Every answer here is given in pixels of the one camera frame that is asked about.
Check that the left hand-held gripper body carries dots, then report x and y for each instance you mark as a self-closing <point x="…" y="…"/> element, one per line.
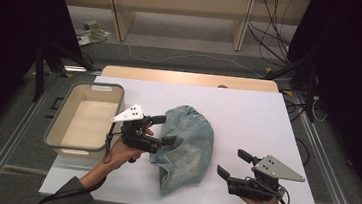
<point x="135" y="136"/>

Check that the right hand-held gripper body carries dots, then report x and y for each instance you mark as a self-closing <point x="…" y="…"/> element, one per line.
<point x="256" y="186"/>

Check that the light blue denim shorts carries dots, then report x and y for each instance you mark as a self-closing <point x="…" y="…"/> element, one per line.
<point x="184" y="149"/>

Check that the beige plastic basket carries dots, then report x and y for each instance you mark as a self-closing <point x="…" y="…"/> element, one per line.
<point x="83" y="126"/>

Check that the person's left hand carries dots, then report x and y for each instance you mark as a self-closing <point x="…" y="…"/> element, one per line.
<point x="120" y="154"/>

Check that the white table cover board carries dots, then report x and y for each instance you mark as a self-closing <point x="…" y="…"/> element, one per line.
<point x="250" y="122"/>

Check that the wooden table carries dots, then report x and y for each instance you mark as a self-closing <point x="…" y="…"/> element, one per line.
<point x="188" y="78"/>

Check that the black metal stand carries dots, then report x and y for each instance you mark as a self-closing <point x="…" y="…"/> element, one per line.
<point x="310" y="91"/>
<point x="40" y="68"/>

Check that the white power strip with plugs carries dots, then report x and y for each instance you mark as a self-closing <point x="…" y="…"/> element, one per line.
<point x="86" y="37"/>

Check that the light wooden shelf unit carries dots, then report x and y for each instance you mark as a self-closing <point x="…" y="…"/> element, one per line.
<point x="182" y="1"/>

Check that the black curtain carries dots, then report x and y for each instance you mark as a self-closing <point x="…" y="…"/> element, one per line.
<point x="361" y="82"/>
<point x="8" y="31"/>

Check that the aluminium floor rail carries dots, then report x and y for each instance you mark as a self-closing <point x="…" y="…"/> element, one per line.
<point x="11" y="142"/>
<point x="326" y="169"/>

